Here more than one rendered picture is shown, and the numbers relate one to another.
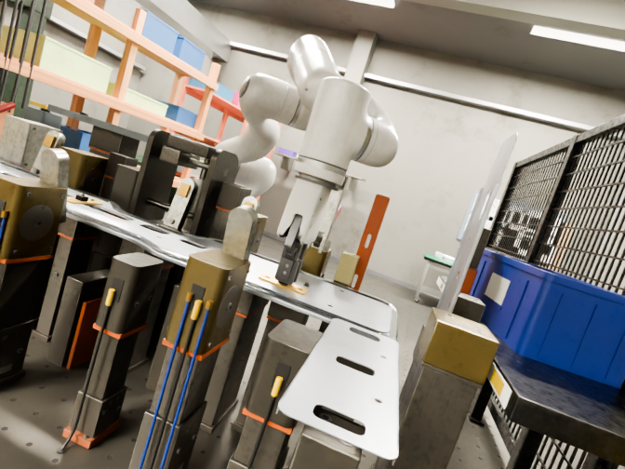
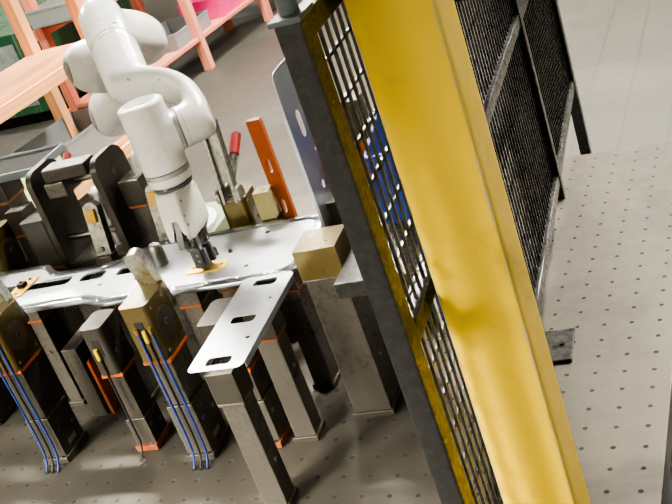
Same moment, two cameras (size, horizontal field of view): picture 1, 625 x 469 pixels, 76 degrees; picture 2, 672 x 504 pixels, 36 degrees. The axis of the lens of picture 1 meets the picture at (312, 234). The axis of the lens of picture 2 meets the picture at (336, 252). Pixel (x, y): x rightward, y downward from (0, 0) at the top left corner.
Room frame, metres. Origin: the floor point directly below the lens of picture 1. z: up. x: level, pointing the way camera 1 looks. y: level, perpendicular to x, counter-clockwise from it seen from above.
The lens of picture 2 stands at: (-1.04, -0.61, 1.77)
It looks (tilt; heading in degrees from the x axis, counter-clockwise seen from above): 25 degrees down; 13
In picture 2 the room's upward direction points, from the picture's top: 20 degrees counter-clockwise
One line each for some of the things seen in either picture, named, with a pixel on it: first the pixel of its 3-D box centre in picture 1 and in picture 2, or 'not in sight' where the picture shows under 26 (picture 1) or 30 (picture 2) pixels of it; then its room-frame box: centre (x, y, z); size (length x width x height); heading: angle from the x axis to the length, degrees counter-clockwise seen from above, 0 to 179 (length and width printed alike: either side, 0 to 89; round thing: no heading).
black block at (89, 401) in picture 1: (108, 351); (124, 386); (0.57, 0.24, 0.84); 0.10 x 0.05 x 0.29; 169
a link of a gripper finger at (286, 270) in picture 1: (286, 263); (196, 255); (0.64, 0.02, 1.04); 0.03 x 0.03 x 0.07; 79
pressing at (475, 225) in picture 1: (470, 239); (311, 152); (0.66, -0.25, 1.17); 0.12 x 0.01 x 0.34; 169
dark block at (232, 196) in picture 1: (214, 266); (170, 256); (0.98, 0.21, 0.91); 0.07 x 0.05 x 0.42; 169
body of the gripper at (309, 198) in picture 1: (308, 208); (182, 205); (0.67, 0.02, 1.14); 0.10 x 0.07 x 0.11; 169
